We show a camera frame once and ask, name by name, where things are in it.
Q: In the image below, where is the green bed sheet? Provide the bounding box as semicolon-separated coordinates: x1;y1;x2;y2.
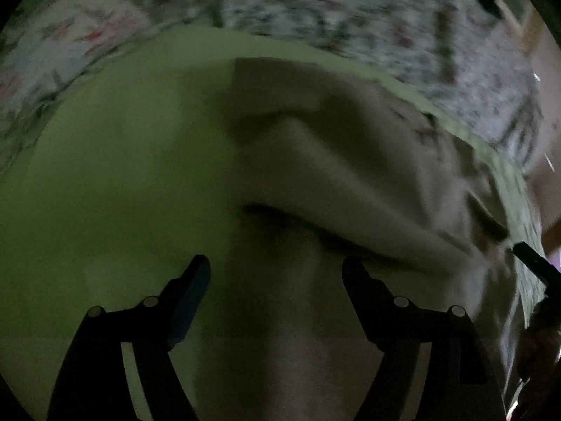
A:
1;27;543;420

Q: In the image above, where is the beige knit sweater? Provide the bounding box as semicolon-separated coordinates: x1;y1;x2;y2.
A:
195;59;524;420

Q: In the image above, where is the floral pillow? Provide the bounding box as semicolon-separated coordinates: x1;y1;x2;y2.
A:
1;0;150;168

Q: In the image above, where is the floral quilt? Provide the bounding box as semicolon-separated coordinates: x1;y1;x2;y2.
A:
130;0;543;166

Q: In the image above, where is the gold framed picture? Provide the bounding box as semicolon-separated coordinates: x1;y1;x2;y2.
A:
494;0;545;56

